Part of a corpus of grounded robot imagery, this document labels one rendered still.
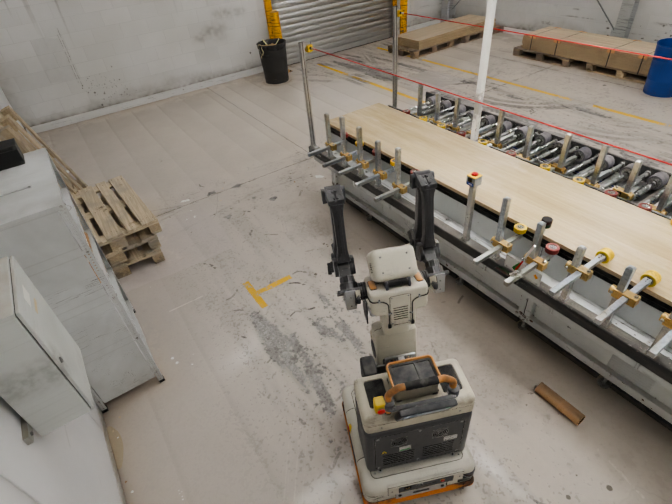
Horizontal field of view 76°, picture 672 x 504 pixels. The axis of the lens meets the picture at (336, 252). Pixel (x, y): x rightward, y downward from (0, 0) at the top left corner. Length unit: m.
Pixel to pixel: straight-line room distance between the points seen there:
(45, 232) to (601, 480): 3.31
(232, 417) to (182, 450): 0.36
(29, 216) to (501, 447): 2.91
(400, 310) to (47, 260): 1.88
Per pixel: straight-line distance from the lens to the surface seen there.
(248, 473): 2.97
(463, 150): 3.93
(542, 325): 3.46
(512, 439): 3.07
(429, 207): 2.06
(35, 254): 2.73
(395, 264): 1.97
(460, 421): 2.32
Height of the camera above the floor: 2.63
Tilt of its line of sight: 39 degrees down
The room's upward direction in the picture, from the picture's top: 6 degrees counter-clockwise
